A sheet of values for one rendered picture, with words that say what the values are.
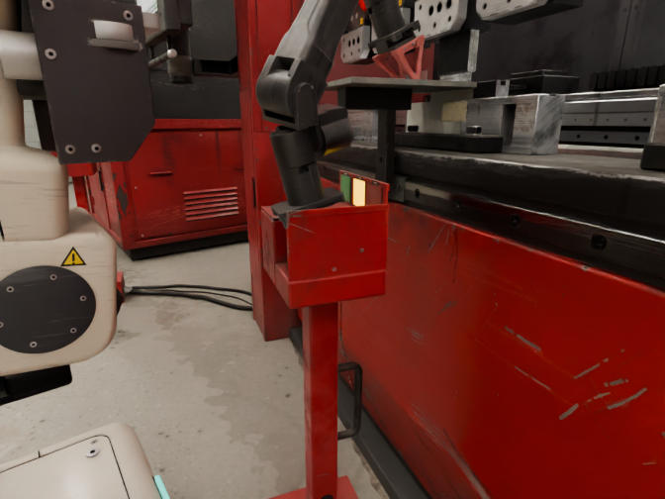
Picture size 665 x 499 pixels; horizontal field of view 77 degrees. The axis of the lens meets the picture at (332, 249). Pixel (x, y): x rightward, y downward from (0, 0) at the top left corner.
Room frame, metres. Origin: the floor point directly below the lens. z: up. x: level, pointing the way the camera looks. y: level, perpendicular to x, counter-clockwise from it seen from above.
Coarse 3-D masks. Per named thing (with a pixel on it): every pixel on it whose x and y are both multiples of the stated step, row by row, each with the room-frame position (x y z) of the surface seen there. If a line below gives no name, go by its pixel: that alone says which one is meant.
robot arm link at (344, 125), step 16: (304, 96) 0.57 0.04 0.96; (272, 112) 0.63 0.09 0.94; (304, 112) 0.57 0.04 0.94; (320, 112) 0.62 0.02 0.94; (336, 112) 0.64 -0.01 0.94; (304, 128) 0.57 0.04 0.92; (320, 128) 0.63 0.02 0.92; (336, 128) 0.64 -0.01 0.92; (352, 128) 0.66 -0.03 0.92; (336, 144) 0.64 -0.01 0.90
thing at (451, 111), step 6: (450, 102) 0.90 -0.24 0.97; (456, 102) 0.88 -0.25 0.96; (462, 102) 0.86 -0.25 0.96; (444, 108) 0.91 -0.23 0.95; (450, 108) 0.89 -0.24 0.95; (456, 108) 0.88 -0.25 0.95; (462, 108) 0.86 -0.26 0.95; (444, 114) 0.91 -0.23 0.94; (450, 114) 0.89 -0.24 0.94; (456, 114) 0.88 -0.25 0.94; (462, 114) 0.86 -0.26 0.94; (444, 120) 0.91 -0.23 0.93; (450, 120) 0.89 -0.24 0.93; (456, 120) 0.87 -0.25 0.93; (462, 120) 0.86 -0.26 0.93
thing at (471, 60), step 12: (456, 36) 0.93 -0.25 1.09; (468, 36) 0.89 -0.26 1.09; (444, 48) 0.96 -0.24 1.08; (456, 48) 0.92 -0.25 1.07; (468, 48) 0.89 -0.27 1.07; (444, 60) 0.96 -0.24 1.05; (456, 60) 0.92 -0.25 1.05; (468, 60) 0.89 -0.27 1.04; (444, 72) 0.96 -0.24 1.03; (456, 72) 0.92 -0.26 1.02; (468, 72) 0.90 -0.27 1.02
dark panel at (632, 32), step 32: (608, 0) 1.19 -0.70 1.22; (640, 0) 1.11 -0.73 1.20; (512, 32) 1.48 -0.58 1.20; (544, 32) 1.36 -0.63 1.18; (576, 32) 1.26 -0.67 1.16; (608, 32) 1.18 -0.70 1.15; (640, 32) 1.10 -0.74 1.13; (480, 64) 1.61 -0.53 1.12; (512, 64) 1.47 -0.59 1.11; (544, 64) 1.35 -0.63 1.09; (576, 64) 1.25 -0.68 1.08; (608, 64) 1.16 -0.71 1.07; (640, 64) 1.09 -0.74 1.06
